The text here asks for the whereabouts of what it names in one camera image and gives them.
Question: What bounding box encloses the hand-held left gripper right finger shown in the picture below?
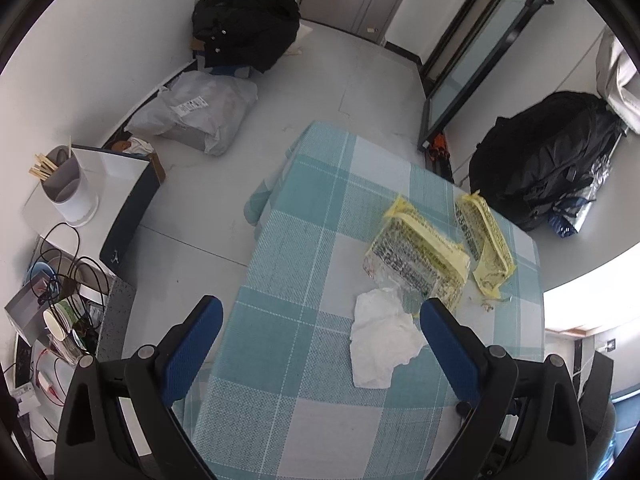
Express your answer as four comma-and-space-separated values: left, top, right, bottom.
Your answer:
420, 297, 588, 480

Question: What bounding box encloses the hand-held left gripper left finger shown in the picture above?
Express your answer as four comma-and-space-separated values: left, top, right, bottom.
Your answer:
54, 295, 224, 480

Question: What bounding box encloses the crumpled white tissue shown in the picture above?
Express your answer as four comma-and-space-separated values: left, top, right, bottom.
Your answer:
349, 287, 427, 390

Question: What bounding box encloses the large yellow printed wrapper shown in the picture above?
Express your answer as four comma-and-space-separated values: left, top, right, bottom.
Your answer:
361, 196, 472, 317

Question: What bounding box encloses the narrow yellow printed wrapper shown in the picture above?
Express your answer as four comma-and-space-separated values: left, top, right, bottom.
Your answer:
455, 190, 517, 297

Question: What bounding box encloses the teal checked tablecloth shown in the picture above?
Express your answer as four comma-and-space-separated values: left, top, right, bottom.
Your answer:
182, 120, 546, 480

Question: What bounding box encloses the paper cup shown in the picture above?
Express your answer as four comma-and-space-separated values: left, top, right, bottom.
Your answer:
42, 302, 76, 343

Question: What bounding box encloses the black chair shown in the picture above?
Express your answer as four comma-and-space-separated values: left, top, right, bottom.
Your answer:
577, 350, 618, 436

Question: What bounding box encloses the blue bowl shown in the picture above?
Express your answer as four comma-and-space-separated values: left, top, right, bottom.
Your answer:
27, 259, 63, 293

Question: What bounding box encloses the grey carton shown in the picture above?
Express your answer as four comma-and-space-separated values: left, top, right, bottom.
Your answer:
4, 280, 56, 333

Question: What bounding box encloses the brown cardboard box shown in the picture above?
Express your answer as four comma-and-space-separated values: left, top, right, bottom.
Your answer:
111, 135, 167, 183

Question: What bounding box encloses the grey white utensil holder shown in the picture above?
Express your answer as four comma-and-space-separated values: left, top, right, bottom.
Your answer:
40, 145, 99, 226

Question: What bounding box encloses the silver blue foil bag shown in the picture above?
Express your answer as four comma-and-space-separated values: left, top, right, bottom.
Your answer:
547, 160, 613, 237

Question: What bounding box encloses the white box with dark side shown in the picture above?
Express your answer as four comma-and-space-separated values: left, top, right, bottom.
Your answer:
21, 145, 161, 276

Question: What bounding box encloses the orange black tool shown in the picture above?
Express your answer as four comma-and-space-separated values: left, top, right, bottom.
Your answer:
422, 132, 451, 176

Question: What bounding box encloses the black backpack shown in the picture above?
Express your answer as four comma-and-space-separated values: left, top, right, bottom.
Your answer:
468, 91, 628, 232

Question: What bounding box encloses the bundle of wooden chopsticks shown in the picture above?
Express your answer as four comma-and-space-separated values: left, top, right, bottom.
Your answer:
29, 135, 76, 181

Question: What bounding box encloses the grey plastic parcel bag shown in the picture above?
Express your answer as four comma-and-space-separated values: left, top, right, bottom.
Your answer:
124, 71, 259, 157

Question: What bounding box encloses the silver grey jacket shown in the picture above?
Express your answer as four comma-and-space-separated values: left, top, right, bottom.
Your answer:
597, 27, 640, 135

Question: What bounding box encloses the black jacket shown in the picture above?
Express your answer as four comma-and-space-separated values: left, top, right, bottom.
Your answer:
191, 0, 301, 75

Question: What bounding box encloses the tangle of black cables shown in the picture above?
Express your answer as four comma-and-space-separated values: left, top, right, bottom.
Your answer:
30, 222, 113, 351

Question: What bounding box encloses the red cable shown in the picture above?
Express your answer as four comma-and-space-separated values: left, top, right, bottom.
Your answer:
30, 347, 68, 406

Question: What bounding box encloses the glass door with black frame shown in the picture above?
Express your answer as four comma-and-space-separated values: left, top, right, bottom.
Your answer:
417, 0, 561, 153

